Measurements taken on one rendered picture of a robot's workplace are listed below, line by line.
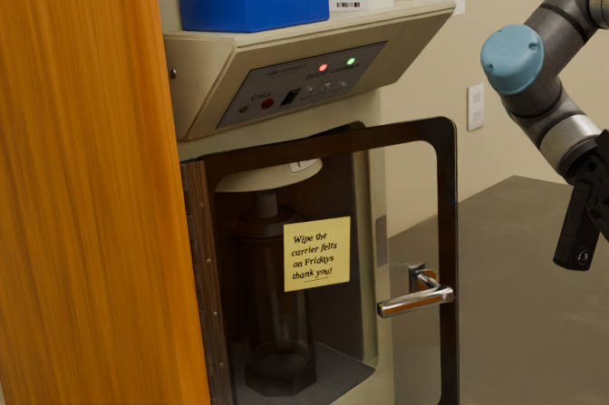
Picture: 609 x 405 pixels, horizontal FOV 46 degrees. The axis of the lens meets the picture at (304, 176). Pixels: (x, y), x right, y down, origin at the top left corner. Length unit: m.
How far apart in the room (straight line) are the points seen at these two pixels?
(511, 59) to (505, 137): 1.19
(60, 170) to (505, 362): 0.75
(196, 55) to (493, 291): 0.91
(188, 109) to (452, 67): 1.22
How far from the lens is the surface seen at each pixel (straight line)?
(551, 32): 0.93
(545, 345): 1.25
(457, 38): 1.82
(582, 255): 0.97
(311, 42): 0.66
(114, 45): 0.59
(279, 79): 0.68
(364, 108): 0.89
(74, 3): 0.63
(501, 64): 0.90
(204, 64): 0.63
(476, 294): 1.40
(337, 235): 0.78
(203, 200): 0.71
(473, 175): 1.96
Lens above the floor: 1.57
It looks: 17 degrees down
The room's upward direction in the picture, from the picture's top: 4 degrees counter-clockwise
